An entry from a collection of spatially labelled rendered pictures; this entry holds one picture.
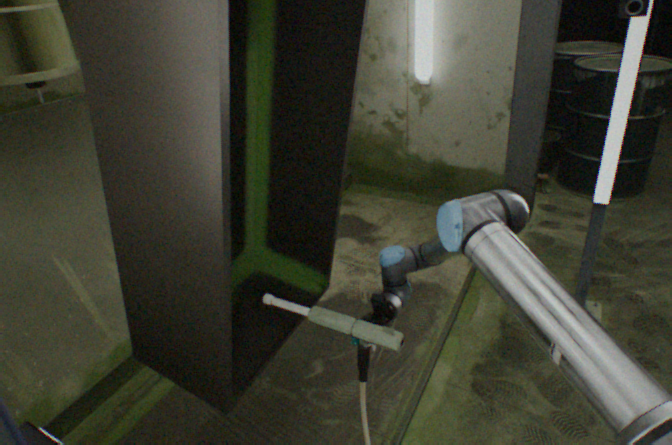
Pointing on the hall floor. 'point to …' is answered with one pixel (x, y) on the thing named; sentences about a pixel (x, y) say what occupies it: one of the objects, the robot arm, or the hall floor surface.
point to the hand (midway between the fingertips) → (362, 340)
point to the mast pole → (604, 204)
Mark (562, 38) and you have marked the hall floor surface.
